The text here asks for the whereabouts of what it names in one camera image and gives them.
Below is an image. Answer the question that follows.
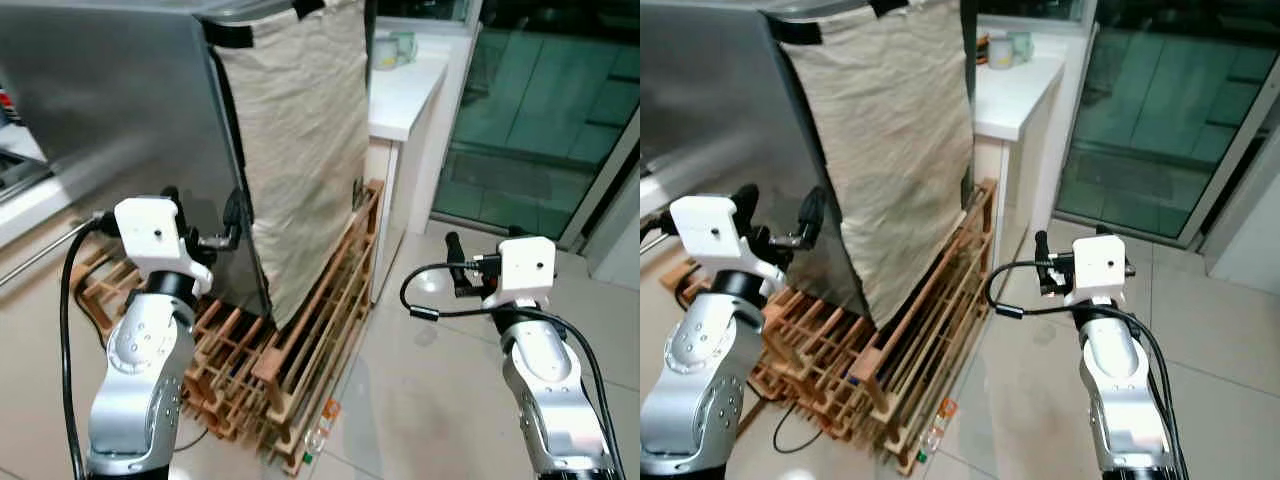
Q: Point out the beige cloth fridge cover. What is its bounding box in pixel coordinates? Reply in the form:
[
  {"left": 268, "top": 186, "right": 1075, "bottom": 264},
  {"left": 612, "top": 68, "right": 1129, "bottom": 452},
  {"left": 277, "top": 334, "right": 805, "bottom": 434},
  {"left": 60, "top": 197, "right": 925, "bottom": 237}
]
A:
[
  {"left": 778, "top": 0, "right": 979, "bottom": 331},
  {"left": 212, "top": 0, "right": 373, "bottom": 331}
]

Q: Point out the glass sliding door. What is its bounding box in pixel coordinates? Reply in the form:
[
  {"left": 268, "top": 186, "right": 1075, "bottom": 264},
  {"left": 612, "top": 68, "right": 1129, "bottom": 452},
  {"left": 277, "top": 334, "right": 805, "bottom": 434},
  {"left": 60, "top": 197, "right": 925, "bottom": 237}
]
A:
[
  {"left": 428, "top": 0, "right": 641, "bottom": 253},
  {"left": 1050, "top": 0, "right": 1280, "bottom": 251}
]

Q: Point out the silver mini fridge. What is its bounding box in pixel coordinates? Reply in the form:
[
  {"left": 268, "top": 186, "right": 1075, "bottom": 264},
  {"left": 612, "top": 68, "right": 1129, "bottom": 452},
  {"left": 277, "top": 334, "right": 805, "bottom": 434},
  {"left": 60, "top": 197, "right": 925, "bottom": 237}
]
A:
[
  {"left": 640, "top": 0, "right": 979, "bottom": 331},
  {"left": 0, "top": 0, "right": 376, "bottom": 331}
]

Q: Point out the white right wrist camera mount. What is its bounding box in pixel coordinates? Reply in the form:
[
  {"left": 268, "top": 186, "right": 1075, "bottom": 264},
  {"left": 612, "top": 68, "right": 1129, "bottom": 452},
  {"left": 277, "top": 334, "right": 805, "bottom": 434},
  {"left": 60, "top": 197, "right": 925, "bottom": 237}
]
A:
[
  {"left": 482, "top": 236, "right": 557, "bottom": 311},
  {"left": 1060, "top": 234, "right": 1137, "bottom": 309}
]

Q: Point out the wide black tape strip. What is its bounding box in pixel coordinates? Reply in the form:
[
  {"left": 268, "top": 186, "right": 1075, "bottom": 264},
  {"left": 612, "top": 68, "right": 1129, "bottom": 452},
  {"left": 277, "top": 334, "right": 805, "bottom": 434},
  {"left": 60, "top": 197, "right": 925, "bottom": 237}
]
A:
[{"left": 204, "top": 18, "right": 257, "bottom": 51}]

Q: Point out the mini fridge door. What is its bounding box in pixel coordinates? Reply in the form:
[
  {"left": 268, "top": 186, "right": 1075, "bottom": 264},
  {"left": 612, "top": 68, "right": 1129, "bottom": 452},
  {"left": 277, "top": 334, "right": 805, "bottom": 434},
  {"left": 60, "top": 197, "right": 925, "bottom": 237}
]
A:
[
  {"left": 640, "top": 0, "right": 871, "bottom": 323},
  {"left": 0, "top": 0, "right": 273, "bottom": 319}
]

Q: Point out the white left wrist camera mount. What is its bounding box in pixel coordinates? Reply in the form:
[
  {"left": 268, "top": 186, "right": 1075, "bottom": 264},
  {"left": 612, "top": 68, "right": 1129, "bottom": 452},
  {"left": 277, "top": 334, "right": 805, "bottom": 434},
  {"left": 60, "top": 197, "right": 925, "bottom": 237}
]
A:
[
  {"left": 668, "top": 194, "right": 787, "bottom": 301},
  {"left": 113, "top": 196, "right": 215, "bottom": 297}
]

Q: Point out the wooden slatted rack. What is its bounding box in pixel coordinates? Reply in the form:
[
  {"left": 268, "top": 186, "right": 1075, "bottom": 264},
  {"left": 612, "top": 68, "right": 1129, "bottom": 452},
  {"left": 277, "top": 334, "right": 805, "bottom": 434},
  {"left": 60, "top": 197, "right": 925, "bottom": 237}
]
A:
[
  {"left": 660, "top": 176, "right": 1001, "bottom": 477},
  {"left": 72, "top": 178, "right": 387, "bottom": 477}
]

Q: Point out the clear plastic bottle orange label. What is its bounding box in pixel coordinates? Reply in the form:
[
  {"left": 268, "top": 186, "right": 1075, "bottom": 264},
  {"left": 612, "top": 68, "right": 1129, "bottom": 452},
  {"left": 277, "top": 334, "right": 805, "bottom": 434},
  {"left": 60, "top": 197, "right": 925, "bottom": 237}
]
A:
[
  {"left": 298, "top": 396, "right": 344, "bottom": 469},
  {"left": 914, "top": 396, "right": 961, "bottom": 466}
]

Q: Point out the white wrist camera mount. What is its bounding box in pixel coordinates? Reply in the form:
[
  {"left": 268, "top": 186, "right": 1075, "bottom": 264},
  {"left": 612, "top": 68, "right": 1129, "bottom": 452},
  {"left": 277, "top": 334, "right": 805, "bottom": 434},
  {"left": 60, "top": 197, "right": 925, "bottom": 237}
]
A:
[
  {"left": 668, "top": 194, "right": 787, "bottom": 301},
  {"left": 1060, "top": 234, "right": 1137, "bottom": 309},
  {"left": 113, "top": 196, "right": 215, "bottom": 297},
  {"left": 482, "top": 236, "right": 557, "bottom": 311}
]

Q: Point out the metal cabinet handle bar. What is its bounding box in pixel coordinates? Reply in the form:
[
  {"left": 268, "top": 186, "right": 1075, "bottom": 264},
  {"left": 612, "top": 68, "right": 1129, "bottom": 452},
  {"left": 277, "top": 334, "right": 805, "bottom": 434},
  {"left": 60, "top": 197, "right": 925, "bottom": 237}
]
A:
[{"left": 0, "top": 215, "right": 109, "bottom": 293}]

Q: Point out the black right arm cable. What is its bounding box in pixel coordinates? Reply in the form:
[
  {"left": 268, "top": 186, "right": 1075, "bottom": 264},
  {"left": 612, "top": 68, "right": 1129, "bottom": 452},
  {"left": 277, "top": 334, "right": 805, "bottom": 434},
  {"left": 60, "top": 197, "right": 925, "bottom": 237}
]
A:
[
  {"left": 399, "top": 260, "right": 623, "bottom": 479},
  {"left": 985, "top": 258, "right": 1193, "bottom": 479}
]

